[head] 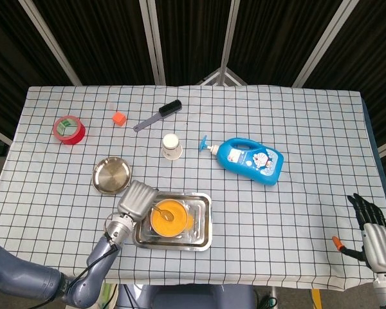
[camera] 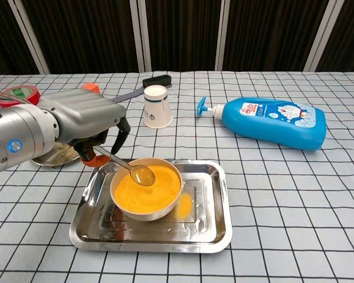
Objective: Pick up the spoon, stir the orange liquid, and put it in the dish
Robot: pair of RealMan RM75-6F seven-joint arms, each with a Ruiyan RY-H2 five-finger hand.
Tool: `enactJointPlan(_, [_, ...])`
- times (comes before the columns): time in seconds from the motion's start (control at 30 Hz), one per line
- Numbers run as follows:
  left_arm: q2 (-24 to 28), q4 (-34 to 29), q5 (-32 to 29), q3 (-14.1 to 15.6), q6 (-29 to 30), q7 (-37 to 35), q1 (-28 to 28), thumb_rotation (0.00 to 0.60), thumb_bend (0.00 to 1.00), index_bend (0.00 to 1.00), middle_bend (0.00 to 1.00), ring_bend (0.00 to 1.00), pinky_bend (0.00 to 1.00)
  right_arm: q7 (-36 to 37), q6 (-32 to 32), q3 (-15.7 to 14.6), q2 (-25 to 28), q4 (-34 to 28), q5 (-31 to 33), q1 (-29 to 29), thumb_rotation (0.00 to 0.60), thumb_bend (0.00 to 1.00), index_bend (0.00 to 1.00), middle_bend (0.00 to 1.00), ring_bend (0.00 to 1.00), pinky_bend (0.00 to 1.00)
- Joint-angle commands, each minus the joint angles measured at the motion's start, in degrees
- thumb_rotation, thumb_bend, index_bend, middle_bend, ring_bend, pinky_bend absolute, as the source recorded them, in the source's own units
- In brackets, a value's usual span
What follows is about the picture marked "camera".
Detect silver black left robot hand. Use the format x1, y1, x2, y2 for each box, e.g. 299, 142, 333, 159
37, 88, 132, 167

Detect silver metal spoon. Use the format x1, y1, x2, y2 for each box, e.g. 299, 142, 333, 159
93, 144, 156, 187

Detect round steel dish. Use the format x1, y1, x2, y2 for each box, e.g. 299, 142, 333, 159
31, 141, 81, 169

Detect bowl of orange powder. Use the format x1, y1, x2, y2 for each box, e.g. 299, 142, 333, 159
110, 157, 183, 222

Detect rectangular stainless steel tray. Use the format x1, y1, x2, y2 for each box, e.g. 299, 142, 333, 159
69, 159, 234, 254

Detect orange cube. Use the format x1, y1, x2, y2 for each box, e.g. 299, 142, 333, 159
81, 83, 101, 94

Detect red tape roll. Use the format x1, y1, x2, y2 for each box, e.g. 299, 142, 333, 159
0, 84, 42, 108

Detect white paper cup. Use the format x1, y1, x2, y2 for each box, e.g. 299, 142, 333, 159
142, 84, 173, 129

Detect blue pump bottle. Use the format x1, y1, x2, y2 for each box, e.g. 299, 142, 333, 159
196, 96, 327, 152

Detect white checkered tablecloth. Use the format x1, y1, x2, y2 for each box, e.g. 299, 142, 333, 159
0, 70, 354, 283

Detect black brush with grey handle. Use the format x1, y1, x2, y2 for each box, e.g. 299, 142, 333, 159
110, 75, 173, 104

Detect white partition frame post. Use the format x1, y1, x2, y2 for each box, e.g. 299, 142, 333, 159
129, 0, 153, 73
303, 0, 345, 73
7, 0, 51, 75
215, 0, 234, 71

